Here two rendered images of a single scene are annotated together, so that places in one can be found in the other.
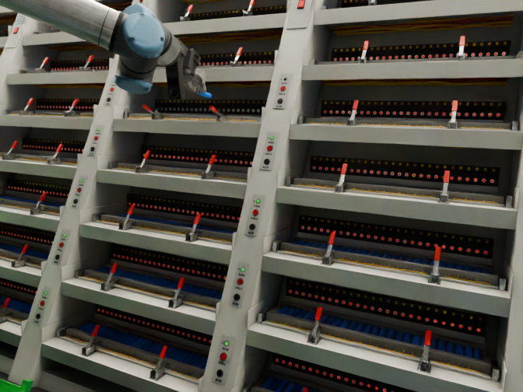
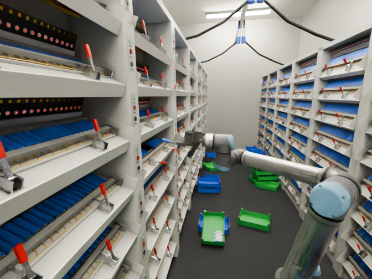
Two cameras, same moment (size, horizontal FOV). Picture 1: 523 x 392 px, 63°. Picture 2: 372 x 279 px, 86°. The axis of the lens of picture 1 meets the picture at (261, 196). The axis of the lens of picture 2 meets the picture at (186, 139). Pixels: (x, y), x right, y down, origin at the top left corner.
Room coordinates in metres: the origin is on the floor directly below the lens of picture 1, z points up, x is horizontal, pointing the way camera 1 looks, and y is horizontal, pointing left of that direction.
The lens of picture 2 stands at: (1.52, 1.44, 1.30)
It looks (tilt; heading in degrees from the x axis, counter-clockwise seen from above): 12 degrees down; 255
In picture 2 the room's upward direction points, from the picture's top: 1 degrees counter-clockwise
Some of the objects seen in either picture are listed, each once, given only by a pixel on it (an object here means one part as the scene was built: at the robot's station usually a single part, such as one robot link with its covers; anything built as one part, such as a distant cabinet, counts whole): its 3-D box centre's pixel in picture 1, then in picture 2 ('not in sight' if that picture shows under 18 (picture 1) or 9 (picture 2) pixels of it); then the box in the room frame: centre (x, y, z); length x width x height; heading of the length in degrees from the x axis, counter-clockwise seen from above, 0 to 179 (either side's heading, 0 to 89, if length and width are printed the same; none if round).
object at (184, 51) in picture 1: (179, 61); (194, 139); (1.17, 0.33, 1.05); 0.12 x 0.08 x 0.09; 156
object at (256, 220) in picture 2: not in sight; (254, 218); (0.35, -0.18, 0.04); 0.30 x 0.20 x 0.08; 141
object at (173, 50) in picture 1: (162, 47); (208, 140); (1.09, 0.36, 1.04); 0.10 x 0.05 x 0.09; 66
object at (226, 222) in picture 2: not in sight; (213, 223); (0.79, -0.23, 0.04); 0.30 x 0.20 x 0.08; 155
